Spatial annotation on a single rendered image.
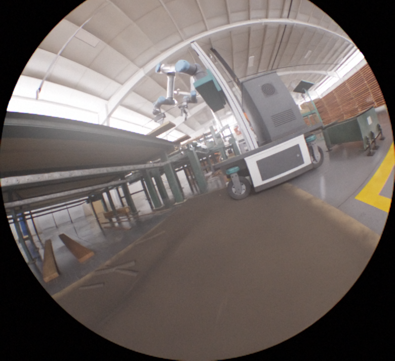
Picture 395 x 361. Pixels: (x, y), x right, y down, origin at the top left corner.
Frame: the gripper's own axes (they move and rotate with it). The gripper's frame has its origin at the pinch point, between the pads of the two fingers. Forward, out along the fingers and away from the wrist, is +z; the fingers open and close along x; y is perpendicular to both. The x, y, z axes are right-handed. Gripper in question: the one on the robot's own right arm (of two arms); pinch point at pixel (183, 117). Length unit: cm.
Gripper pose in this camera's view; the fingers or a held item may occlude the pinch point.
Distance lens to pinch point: 157.9
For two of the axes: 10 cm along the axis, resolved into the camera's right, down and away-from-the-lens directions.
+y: 9.6, 0.5, -2.8
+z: -0.7, 9.9, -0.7
